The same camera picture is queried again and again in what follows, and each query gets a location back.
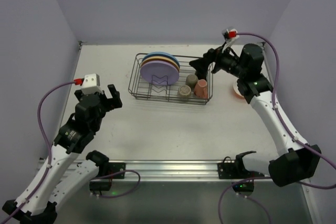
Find black cup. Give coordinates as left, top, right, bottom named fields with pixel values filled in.
left=195, top=70, right=208, bottom=81

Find pink cup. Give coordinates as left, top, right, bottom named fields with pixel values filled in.
left=194, top=79, right=208, bottom=99

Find blue plate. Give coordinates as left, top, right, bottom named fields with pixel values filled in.
left=143, top=50, right=181, bottom=68

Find orange white bowl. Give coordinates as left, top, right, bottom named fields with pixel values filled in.
left=233, top=82, right=245, bottom=99

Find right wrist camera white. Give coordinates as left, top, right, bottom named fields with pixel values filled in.
left=222, top=28, right=239, bottom=50

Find aluminium rail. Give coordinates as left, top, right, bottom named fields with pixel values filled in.
left=34, top=158, right=309, bottom=183

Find orange plate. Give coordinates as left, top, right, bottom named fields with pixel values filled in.
left=142, top=53, right=181, bottom=69

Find grey-green cup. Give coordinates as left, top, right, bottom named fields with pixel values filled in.
left=185, top=74, right=198, bottom=89

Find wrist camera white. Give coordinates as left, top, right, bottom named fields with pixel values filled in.
left=222, top=28, right=239, bottom=50
left=81, top=73, right=103, bottom=95

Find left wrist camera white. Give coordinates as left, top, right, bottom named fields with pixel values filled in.
left=81, top=73, right=103, bottom=95

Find black wire dish rack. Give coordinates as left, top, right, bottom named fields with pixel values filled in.
left=128, top=52, right=214, bottom=105

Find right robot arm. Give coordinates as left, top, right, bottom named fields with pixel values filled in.
left=189, top=44, right=321, bottom=187

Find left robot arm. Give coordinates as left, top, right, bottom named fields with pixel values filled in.
left=2, top=84, right=122, bottom=223

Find yellow plate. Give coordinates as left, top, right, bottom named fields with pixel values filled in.
left=141, top=54, right=180, bottom=71

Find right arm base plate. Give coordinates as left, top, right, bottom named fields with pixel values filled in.
left=217, top=156, right=265, bottom=179

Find purple plate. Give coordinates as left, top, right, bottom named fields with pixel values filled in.
left=140, top=60, right=180, bottom=86

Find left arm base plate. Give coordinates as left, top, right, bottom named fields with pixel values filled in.
left=97, top=162, right=126, bottom=177

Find speckled grey cup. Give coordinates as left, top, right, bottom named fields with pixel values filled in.
left=177, top=85, right=192, bottom=98

